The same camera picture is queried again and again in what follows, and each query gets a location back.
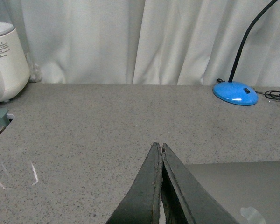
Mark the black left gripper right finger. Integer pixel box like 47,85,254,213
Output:
161,143,238,224

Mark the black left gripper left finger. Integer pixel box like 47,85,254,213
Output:
107,142,163,224

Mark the grey laptop with cracked screen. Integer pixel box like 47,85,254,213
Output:
187,161,280,224

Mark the blue desk lamp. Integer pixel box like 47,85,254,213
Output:
213,0,280,106

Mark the white curtain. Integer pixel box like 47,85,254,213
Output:
6,0,268,85

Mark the clear plastic bag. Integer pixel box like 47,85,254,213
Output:
25,52,42,83

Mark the black power cable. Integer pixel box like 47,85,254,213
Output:
253,88,280,103

